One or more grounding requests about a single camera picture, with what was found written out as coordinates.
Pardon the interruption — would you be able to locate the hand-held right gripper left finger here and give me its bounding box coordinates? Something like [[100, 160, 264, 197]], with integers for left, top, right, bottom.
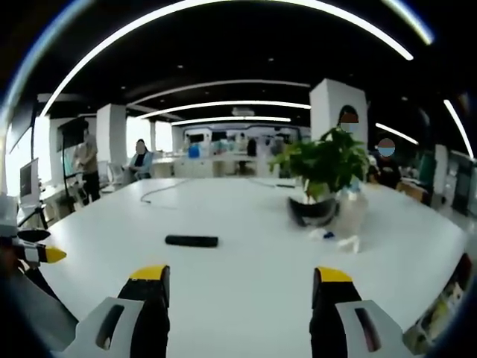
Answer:
[[59, 264, 171, 358]]

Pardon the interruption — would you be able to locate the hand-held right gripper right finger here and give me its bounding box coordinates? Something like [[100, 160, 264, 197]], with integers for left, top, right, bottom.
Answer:
[[309, 266, 411, 358]]

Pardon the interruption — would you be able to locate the black remote control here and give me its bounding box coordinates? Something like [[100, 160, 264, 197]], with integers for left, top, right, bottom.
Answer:
[[165, 234, 219, 248]]

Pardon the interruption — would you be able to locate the black tripod stand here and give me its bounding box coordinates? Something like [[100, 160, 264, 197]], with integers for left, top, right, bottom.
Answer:
[[17, 201, 49, 230]]

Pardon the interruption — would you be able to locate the computer monitor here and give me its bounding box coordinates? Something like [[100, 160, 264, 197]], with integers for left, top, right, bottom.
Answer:
[[18, 157, 41, 204]]

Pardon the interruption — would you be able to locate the white crumpled paper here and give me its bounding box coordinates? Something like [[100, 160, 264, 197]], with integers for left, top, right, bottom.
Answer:
[[335, 235, 361, 254]]

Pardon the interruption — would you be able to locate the clear plastic bottle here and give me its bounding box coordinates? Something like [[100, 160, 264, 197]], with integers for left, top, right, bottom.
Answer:
[[337, 178, 370, 239]]

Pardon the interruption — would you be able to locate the black plant pot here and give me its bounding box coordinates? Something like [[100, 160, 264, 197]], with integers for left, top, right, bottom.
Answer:
[[287, 196, 341, 227]]

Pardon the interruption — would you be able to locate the green potted plant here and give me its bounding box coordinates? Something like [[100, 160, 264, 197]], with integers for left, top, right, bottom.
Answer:
[[268, 126, 370, 204]]

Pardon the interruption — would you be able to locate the grey cable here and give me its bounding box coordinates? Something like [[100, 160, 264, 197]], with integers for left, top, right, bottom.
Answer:
[[139, 178, 195, 204]]

